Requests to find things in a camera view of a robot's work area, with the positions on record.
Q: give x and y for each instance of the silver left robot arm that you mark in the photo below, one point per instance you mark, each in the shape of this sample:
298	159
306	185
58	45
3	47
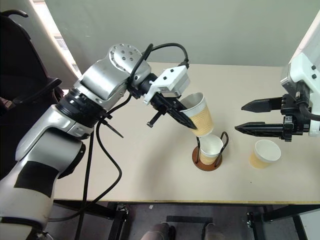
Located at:
100	82

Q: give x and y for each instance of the black metal table frame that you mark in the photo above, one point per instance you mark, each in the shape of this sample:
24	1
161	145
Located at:
118	225

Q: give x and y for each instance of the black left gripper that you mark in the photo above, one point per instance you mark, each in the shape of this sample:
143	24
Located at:
161	101

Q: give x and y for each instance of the black flat bar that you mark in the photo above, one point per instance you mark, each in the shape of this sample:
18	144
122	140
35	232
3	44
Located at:
190	219

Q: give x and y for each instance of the black office chair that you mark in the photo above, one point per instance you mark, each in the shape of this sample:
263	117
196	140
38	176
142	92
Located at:
20	62

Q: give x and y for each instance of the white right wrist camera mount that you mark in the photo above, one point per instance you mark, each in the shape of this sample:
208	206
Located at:
303	72

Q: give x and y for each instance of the tan ribbed paper cup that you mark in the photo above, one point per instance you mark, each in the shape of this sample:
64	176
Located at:
212	147
202	117
260	160

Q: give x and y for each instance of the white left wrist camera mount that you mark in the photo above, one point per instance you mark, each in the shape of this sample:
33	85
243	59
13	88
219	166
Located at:
172	77

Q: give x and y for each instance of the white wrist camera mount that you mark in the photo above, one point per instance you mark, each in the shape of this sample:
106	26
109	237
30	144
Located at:
172	77
303	72

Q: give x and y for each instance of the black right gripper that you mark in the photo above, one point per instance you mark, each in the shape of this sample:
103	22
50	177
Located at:
293	120

